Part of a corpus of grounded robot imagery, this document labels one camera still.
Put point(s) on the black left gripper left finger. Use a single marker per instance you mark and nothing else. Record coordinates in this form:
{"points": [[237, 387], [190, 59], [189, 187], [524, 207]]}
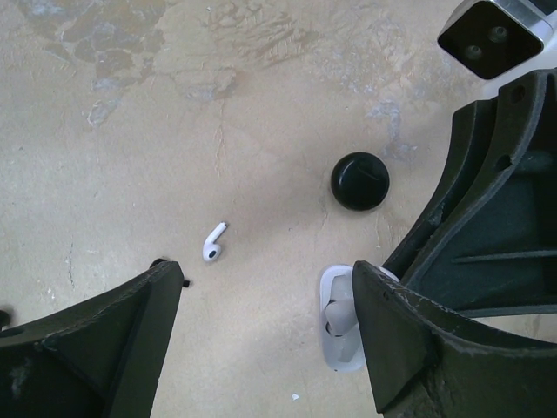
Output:
{"points": [[102, 357]]}

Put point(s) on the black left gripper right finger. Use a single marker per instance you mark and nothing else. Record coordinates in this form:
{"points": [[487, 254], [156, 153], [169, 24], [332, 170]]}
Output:
{"points": [[425, 360]]}

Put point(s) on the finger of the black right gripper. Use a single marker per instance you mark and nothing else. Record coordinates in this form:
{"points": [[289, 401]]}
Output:
{"points": [[485, 245]]}

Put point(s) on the white earbud charging case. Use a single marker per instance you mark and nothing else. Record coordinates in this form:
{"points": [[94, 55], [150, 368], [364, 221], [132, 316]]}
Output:
{"points": [[342, 354]]}

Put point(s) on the white earbud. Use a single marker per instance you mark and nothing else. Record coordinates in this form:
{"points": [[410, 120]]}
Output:
{"points": [[340, 317], [211, 248]]}

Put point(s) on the black earbud charging case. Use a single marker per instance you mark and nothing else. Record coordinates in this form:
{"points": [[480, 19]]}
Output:
{"points": [[360, 181]]}

